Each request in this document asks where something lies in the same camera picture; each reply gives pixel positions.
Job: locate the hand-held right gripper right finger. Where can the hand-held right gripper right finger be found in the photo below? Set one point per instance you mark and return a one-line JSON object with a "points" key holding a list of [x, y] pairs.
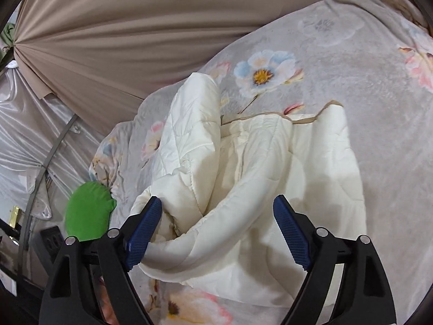
{"points": [[291, 233]]}

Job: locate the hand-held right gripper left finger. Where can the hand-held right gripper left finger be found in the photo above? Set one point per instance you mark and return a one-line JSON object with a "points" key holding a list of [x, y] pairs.
{"points": [[143, 233]]}

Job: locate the cream quilted jacket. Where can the cream quilted jacket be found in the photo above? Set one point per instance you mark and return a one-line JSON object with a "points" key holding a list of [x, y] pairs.
{"points": [[264, 162]]}

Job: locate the green cushion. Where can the green cushion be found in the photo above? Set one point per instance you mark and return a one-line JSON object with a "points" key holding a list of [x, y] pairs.
{"points": [[89, 210]]}

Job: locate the black power strip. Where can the black power strip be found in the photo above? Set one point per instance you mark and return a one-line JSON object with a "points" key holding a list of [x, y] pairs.
{"points": [[52, 243]]}

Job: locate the curved metal band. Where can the curved metal band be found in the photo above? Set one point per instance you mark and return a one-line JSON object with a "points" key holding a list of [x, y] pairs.
{"points": [[50, 152]]}

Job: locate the silver satin cloth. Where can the silver satin cloth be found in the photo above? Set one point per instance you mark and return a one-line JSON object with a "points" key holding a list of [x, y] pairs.
{"points": [[27, 125]]}

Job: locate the grey floral blanket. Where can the grey floral blanket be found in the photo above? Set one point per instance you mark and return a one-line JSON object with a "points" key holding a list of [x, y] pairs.
{"points": [[355, 67]]}

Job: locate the beige curtain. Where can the beige curtain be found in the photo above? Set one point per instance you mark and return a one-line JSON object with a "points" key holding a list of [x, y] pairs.
{"points": [[135, 34]]}

